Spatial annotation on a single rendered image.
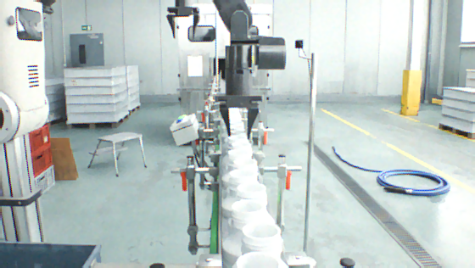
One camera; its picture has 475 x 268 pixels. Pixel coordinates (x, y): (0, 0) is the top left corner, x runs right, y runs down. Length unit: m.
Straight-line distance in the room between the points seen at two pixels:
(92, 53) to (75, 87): 4.14
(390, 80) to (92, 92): 8.71
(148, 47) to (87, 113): 4.24
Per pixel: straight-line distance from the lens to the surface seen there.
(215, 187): 0.83
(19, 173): 1.18
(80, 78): 7.51
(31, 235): 1.24
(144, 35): 11.24
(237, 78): 0.76
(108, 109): 7.42
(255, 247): 0.35
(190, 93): 5.53
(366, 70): 11.86
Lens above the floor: 1.32
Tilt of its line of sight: 12 degrees down
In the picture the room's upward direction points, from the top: straight up
